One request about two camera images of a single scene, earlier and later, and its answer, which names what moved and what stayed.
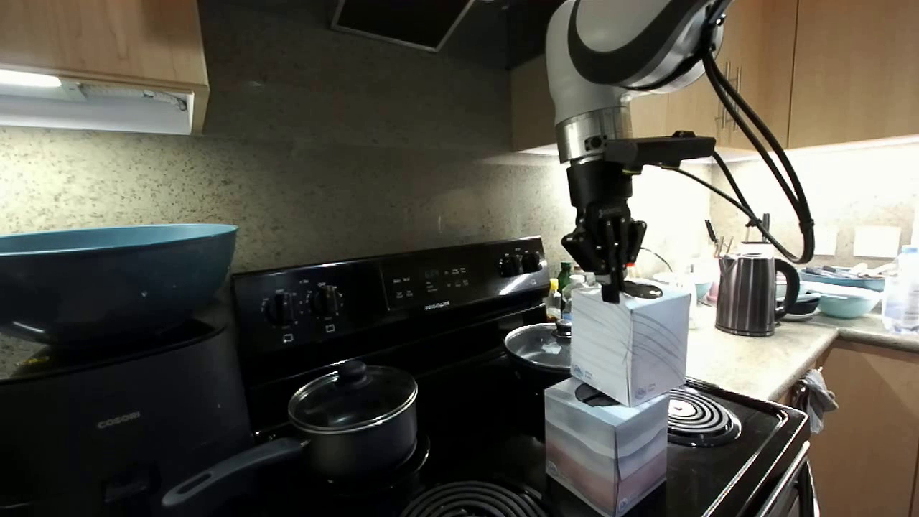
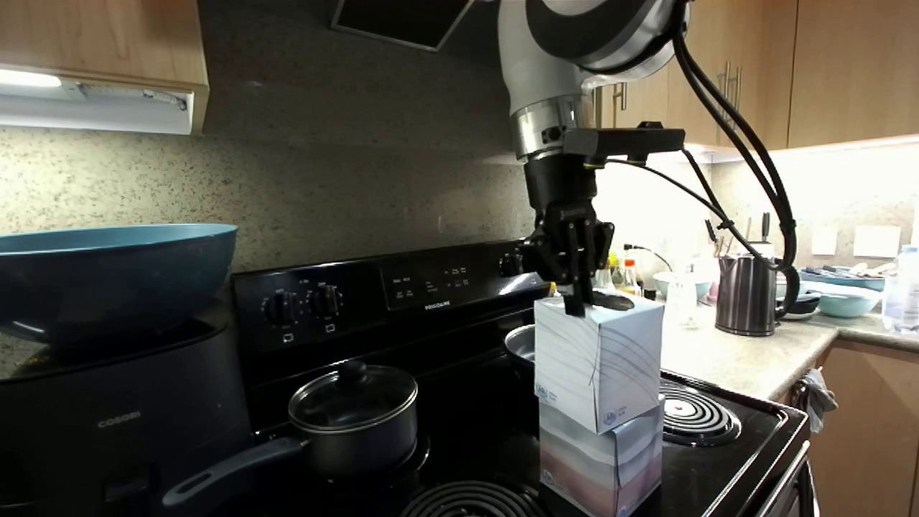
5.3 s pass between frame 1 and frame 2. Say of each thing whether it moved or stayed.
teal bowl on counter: stayed
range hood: stayed
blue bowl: stayed
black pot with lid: stayed
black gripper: moved
